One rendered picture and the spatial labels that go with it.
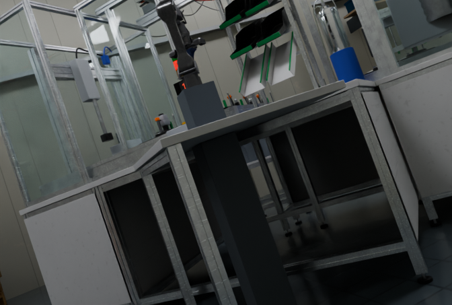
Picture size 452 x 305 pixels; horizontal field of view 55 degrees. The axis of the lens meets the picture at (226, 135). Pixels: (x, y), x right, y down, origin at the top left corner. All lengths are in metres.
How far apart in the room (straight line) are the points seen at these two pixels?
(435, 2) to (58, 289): 2.69
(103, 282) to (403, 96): 1.95
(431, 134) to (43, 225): 2.27
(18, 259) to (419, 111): 5.08
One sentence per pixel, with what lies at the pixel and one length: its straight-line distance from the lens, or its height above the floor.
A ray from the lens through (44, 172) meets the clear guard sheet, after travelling 2.80.
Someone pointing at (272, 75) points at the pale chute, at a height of 1.04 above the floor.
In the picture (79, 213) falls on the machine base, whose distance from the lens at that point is 2.61.
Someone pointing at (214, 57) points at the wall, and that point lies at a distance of 6.73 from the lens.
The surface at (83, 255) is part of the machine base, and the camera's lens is 2.68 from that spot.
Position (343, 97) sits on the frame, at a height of 0.81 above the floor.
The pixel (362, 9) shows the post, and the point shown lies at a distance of 3.20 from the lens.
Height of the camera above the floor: 0.74
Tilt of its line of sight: 3 degrees up
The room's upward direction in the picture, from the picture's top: 20 degrees counter-clockwise
